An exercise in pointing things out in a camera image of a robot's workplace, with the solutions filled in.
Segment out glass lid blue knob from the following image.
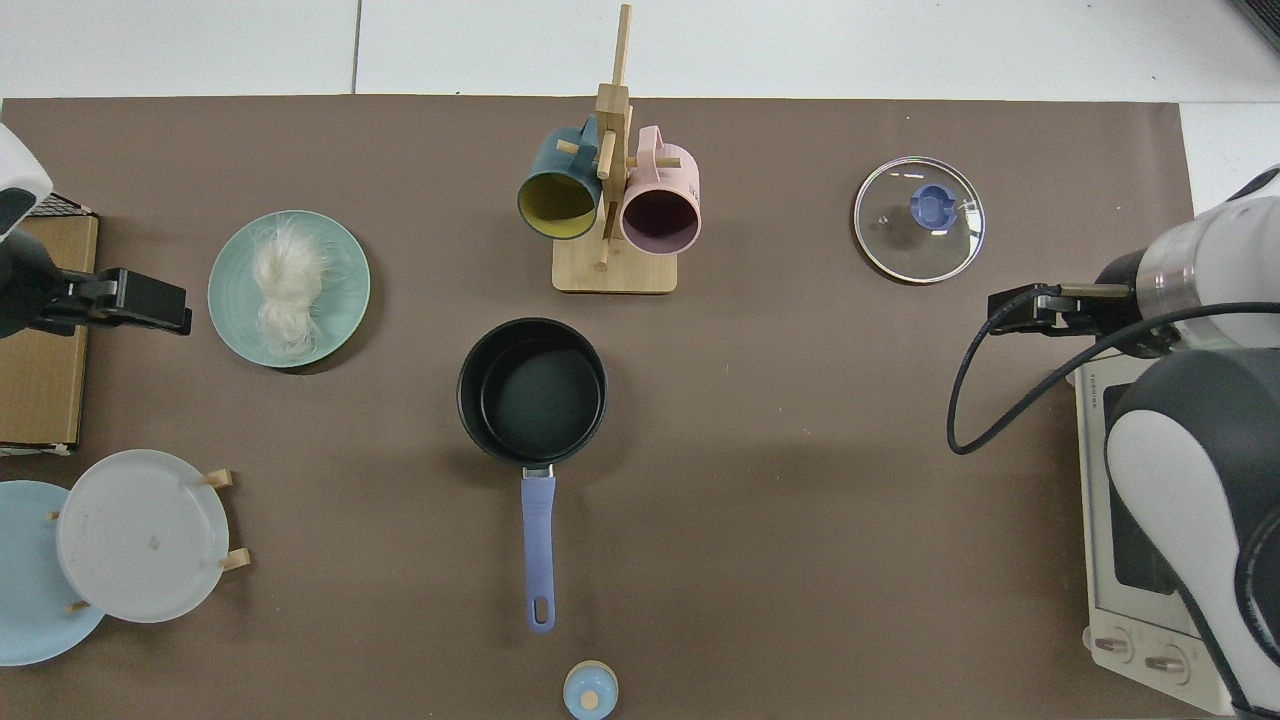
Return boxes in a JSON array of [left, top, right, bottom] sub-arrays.
[[853, 156, 987, 285]]

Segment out white vermicelli bundle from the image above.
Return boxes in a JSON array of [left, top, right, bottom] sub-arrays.
[[248, 218, 341, 358]]

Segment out wooden plate rack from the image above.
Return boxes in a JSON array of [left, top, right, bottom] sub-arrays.
[[48, 468, 252, 614]]

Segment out pale green plate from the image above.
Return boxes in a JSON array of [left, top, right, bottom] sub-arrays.
[[207, 210, 372, 369]]

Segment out grey plate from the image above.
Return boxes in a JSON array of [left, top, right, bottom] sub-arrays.
[[56, 449, 230, 624]]

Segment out light blue plate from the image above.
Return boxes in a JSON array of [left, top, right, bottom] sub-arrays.
[[0, 481, 107, 667]]

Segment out pale toaster oven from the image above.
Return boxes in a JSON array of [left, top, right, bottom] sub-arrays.
[[1075, 352, 1241, 717]]

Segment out black device edge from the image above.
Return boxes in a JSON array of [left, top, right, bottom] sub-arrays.
[[1228, 0, 1280, 53]]

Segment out brown table cloth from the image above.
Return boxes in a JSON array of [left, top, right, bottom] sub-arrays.
[[0, 95, 1208, 720]]

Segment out pink mug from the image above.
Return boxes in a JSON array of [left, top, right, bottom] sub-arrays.
[[619, 125, 702, 255]]

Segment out wooden cup stand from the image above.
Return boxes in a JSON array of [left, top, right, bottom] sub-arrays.
[[552, 4, 683, 294]]

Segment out teal mug yellow inside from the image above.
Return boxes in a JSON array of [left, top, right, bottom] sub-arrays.
[[517, 114, 604, 241]]

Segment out small blue round thing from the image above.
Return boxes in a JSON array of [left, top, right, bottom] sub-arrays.
[[563, 661, 620, 720]]

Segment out wire basket wooden floor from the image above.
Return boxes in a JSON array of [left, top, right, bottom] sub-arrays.
[[0, 195, 99, 456]]

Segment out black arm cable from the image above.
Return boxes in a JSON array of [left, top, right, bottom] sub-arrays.
[[947, 283, 1280, 456]]

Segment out black pot blue handle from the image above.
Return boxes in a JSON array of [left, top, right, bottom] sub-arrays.
[[457, 318, 608, 634]]

